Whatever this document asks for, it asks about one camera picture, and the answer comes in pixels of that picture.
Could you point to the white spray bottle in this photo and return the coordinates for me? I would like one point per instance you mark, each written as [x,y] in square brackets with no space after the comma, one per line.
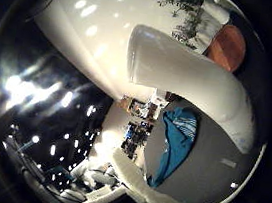
[186,74]

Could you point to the teal cloth with white stripes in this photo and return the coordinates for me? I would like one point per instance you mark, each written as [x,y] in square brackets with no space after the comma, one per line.
[173,153]

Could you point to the cluttered storage shelf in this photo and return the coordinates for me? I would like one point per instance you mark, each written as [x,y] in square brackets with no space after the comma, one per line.
[134,138]

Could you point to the dark grey table mat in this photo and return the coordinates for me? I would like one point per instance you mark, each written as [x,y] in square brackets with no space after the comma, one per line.
[206,178]

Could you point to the round wooden tray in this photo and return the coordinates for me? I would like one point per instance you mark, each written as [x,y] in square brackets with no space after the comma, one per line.
[227,48]

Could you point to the wispy potted plant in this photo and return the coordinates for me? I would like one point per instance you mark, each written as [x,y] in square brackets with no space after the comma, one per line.
[192,28]

